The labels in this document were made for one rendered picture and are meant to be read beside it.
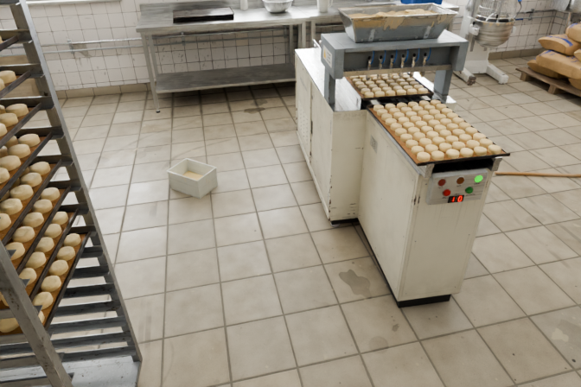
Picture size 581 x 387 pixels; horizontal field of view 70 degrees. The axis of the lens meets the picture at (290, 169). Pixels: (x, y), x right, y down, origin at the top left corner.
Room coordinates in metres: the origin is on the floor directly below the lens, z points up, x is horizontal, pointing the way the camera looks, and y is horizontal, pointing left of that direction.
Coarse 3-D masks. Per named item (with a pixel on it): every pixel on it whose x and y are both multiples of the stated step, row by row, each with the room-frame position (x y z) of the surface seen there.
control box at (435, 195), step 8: (480, 168) 1.46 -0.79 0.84; (432, 176) 1.41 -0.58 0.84; (440, 176) 1.41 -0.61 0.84; (448, 176) 1.41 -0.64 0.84; (456, 176) 1.42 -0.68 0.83; (464, 176) 1.42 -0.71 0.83; (472, 176) 1.43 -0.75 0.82; (432, 184) 1.41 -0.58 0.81; (448, 184) 1.41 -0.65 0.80; (456, 184) 1.42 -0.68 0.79; (464, 184) 1.42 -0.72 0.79; (472, 184) 1.43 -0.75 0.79; (480, 184) 1.43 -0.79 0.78; (432, 192) 1.40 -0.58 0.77; (440, 192) 1.41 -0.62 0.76; (456, 192) 1.42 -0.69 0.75; (464, 192) 1.43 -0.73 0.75; (472, 192) 1.43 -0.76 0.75; (480, 192) 1.44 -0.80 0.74; (432, 200) 1.41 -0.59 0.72; (440, 200) 1.41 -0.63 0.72; (448, 200) 1.41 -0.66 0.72; (456, 200) 1.42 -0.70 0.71; (464, 200) 1.43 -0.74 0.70
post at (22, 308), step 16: (0, 240) 0.66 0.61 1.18; (0, 256) 0.64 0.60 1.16; (0, 272) 0.64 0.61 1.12; (0, 288) 0.63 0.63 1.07; (16, 288) 0.64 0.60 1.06; (16, 304) 0.64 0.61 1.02; (32, 304) 0.66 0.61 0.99; (16, 320) 0.63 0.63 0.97; (32, 320) 0.64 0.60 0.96; (32, 336) 0.64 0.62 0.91; (48, 352) 0.64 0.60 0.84; (48, 368) 0.64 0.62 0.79; (64, 384) 0.64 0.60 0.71
